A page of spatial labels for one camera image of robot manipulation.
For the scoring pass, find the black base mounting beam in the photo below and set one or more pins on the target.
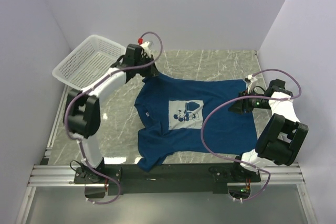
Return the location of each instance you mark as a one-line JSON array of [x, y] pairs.
[[171, 178]]

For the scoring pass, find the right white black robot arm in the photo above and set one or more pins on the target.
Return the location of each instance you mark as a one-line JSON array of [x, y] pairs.
[[280, 141]]

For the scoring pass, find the blue mickey mouse t-shirt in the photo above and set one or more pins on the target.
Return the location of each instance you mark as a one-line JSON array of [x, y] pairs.
[[173, 113]]

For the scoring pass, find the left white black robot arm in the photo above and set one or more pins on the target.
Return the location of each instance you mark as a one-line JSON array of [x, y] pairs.
[[82, 117]]

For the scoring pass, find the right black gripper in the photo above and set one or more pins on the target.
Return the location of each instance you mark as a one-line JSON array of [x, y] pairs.
[[239, 105]]

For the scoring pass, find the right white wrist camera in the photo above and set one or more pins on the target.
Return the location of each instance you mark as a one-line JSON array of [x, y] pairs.
[[250, 82]]

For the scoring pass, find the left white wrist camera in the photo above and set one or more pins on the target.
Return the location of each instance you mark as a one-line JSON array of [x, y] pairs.
[[146, 45]]

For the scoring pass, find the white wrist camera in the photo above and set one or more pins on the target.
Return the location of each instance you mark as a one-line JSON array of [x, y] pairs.
[[250, 82], [146, 45]]

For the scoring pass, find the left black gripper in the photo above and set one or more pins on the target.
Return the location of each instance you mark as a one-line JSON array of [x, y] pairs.
[[153, 71]]

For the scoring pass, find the white plastic mesh basket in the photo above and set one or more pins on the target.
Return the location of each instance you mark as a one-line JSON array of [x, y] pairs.
[[88, 62]]

